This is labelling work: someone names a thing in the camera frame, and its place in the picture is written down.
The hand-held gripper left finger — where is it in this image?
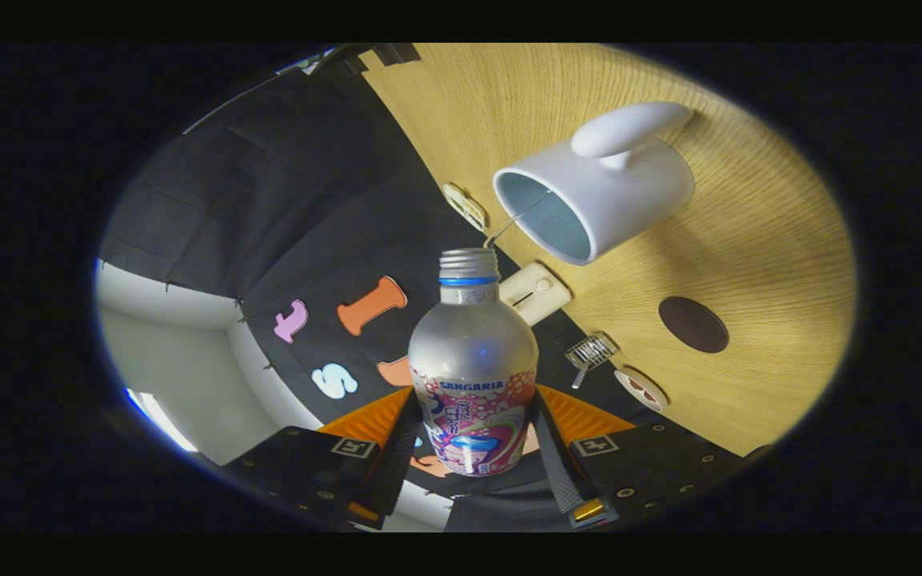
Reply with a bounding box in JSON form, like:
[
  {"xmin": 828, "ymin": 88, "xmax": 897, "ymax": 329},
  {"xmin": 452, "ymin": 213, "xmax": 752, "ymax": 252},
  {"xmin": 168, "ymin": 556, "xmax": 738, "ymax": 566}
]
[{"xmin": 225, "ymin": 387, "xmax": 423, "ymax": 530}]

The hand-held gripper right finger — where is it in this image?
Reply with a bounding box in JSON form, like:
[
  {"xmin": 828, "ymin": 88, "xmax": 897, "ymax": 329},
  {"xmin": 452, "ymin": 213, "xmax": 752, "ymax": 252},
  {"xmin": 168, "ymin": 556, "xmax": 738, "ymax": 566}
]
[{"xmin": 533, "ymin": 385, "xmax": 774, "ymax": 530}]

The dark brown round coaster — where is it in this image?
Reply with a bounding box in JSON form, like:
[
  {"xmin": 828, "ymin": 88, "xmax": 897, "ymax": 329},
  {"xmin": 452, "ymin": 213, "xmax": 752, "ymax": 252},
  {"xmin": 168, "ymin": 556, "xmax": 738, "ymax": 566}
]
[{"xmin": 659, "ymin": 296, "xmax": 730, "ymax": 354}]

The silver juice bottle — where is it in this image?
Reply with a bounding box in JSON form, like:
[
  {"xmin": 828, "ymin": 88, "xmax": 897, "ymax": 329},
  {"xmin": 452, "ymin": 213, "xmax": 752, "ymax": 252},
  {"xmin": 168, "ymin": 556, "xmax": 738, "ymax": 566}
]
[{"xmin": 407, "ymin": 248, "xmax": 540, "ymax": 478}]

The white cup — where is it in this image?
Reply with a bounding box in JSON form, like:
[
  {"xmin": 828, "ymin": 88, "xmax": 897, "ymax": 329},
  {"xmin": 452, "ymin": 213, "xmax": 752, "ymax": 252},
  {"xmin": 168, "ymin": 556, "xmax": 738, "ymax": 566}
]
[{"xmin": 492, "ymin": 102, "xmax": 696, "ymax": 266}]

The white round plate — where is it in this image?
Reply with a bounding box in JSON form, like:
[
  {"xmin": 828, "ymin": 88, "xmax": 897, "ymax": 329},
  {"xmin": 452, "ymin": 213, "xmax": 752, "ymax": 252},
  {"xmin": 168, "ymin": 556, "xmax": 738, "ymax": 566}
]
[{"xmin": 614, "ymin": 366, "xmax": 669, "ymax": 413}]

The long ceiling light panel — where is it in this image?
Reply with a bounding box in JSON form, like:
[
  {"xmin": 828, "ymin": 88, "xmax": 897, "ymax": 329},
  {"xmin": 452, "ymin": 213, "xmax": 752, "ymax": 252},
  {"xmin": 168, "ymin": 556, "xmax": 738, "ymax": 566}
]
[{"xmin": 126, "ymin": 388, "xmax": 198, "ymax": 453}]

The white toaster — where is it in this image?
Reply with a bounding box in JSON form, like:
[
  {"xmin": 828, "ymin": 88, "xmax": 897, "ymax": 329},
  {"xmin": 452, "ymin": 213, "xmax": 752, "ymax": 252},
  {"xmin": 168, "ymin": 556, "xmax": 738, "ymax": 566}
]
[{"xmin": 498, "ymin": 262, "xmax": 572, "ymax": 327}]

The wooden table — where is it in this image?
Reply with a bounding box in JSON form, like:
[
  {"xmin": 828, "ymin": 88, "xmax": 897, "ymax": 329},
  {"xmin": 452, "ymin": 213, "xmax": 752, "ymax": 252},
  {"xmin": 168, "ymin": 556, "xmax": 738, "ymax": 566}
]
[{"xmin": 359, "ymin": 43, "xmax": 858, "ymax": 457}]

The black backdrop cloth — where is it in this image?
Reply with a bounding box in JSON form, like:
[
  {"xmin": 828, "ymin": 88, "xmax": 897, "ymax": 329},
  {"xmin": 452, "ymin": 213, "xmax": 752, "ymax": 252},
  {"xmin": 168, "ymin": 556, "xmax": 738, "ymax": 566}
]
[{"xmin": 99, "ymin": 48, "xmax": 630, "ymax": 533}]

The white divided dish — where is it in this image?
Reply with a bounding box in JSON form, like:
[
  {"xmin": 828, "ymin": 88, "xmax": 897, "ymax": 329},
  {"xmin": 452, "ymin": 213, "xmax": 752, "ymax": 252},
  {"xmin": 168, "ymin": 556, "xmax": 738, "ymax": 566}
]
[{"xmin": 441, "ymin": 182, "xmax": 487, "ymax": 233}]

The metal wire holder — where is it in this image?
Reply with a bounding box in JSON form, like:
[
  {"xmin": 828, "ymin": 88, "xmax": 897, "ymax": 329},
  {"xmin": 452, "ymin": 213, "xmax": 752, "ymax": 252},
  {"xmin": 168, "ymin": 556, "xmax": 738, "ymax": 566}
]
[{"xmin": 563, "ymin": 332, "xmax": 620, "ymax": 390}]

